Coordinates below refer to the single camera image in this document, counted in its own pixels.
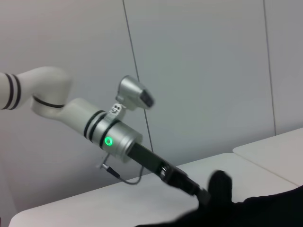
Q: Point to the black shirt with FREE print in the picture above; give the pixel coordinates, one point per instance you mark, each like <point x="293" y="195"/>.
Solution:
<point x="248" y="212"/>

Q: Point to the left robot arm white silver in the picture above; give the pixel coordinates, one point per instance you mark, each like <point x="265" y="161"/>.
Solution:
<point x="78" y="113"/>

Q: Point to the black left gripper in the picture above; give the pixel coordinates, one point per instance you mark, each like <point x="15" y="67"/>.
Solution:
<point x="151" y="160"/>

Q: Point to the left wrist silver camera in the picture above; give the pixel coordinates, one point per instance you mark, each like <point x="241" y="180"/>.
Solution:
<point x="133" y="93"/>

